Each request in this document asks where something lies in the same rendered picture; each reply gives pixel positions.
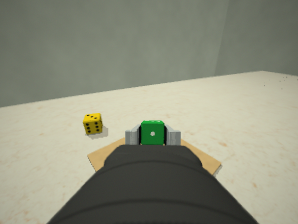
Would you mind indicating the green die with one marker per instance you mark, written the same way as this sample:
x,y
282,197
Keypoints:
x,y
152,132

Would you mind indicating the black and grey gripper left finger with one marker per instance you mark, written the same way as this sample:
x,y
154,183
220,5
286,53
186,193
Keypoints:
x,y
133,136

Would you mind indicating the tan square mat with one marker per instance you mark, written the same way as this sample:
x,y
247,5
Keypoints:
x,y
98,157

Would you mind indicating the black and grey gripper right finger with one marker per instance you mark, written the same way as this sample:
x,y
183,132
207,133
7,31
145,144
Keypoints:
x,y
171,136

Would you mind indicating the yellow die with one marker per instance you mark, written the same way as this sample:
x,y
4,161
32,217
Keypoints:
x,y
93,123

